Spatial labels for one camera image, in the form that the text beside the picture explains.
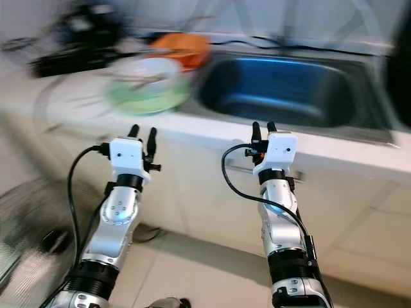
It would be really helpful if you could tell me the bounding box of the pale green plate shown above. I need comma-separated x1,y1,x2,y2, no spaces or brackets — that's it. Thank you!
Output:
106,77,191,116

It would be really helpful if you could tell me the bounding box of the orange bowl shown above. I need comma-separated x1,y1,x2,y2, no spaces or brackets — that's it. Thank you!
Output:
151,32,212,71

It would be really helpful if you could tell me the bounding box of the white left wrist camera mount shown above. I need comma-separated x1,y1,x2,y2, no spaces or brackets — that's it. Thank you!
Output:
109,136,146,178

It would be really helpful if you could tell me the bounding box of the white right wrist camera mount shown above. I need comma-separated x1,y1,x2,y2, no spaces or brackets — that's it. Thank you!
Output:
254,131,299,175

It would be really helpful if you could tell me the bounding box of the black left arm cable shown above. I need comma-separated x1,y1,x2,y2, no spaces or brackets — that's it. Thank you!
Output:
67,144,111,264

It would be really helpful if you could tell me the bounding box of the metal cage floor fan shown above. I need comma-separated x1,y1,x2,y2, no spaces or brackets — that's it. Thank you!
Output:
0,178,98,308

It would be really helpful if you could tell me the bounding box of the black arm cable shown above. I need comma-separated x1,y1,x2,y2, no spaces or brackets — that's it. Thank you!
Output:
221,142,312,241
67,144,111,264

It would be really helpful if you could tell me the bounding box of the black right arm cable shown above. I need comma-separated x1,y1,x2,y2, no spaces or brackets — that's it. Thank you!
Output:
221,142,312,241

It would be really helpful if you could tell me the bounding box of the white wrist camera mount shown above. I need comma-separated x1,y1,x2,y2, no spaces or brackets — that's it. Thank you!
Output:
254,131,299,175
109,136,146,178

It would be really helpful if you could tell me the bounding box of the black cable behind sink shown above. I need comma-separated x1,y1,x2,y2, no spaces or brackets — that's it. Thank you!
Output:
209,37,386,57

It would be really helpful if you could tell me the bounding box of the white bowl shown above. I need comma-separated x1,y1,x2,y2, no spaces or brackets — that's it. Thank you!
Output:
112,56,184,94

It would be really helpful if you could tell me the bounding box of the large black power adapter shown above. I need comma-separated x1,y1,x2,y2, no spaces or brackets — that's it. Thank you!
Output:
58,3,124,52

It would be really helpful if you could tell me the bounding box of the stainless steel sink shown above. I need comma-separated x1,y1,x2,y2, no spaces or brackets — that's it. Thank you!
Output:
183,51,396,143

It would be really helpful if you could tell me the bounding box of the black power strip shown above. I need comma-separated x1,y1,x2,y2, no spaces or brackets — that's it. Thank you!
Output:
32,55,123,78

